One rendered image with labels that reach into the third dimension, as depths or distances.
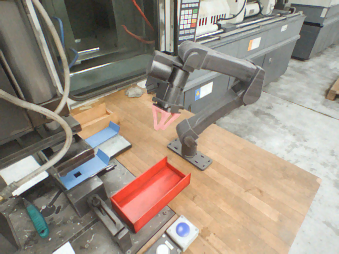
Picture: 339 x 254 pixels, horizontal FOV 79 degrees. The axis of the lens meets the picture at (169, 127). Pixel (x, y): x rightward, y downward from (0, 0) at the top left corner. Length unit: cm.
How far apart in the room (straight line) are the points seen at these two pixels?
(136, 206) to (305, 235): 145
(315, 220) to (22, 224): 185
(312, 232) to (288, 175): 109
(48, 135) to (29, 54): 20
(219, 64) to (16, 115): 53
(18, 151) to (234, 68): 62
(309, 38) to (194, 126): 436
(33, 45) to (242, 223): 71
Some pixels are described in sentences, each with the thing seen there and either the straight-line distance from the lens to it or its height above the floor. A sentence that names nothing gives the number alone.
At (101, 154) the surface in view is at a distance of 76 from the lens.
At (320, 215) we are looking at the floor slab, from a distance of 209.
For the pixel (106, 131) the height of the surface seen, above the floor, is 92.
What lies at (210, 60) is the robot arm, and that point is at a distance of 63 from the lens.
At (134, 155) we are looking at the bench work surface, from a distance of 87.
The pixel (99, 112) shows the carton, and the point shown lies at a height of 93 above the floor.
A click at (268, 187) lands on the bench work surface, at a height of 90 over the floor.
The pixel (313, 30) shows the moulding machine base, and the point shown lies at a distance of 494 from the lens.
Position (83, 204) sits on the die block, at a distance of 71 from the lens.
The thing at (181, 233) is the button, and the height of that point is 94.
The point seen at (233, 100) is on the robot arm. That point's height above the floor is 116.
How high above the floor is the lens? 152
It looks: 38 degrees down
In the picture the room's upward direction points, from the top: straight up
